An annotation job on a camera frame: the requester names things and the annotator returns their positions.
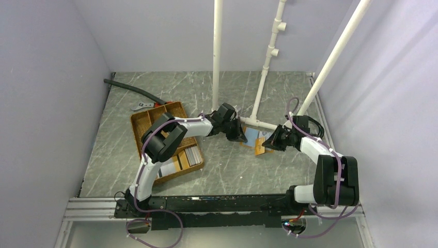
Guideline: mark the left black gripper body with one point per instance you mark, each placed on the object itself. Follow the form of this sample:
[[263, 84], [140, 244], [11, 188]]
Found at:
[[227, 125]]

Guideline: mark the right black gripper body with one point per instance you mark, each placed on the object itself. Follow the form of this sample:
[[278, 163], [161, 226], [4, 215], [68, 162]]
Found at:
[[288, 136]]

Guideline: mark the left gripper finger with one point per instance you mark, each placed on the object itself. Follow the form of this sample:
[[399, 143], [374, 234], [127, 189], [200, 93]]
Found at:
[[240, 133], [232, 134]]

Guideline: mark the orange leather card holder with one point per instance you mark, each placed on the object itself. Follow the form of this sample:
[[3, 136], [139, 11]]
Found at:
[[252, 135]]

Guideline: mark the gold VIP card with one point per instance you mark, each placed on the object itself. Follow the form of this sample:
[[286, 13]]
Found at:
[[259, 148]]

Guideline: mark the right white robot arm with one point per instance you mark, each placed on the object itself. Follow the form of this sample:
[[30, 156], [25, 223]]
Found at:
[[336, 177]]

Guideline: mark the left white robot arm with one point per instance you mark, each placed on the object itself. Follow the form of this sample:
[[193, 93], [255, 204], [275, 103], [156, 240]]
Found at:
[[161, 141]]

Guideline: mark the stack of credit cards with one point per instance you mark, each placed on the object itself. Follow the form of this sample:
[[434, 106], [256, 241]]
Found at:
[[193, 156]]

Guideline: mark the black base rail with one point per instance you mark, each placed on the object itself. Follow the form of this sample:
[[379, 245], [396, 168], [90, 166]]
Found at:
[[165, 212]]

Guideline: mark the red handled adjustable wrench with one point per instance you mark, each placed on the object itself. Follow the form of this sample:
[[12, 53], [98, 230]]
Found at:
[[142, 105]]

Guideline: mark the aluminium frame rail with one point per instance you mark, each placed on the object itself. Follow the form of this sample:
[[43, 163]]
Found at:
[[84, 209]]

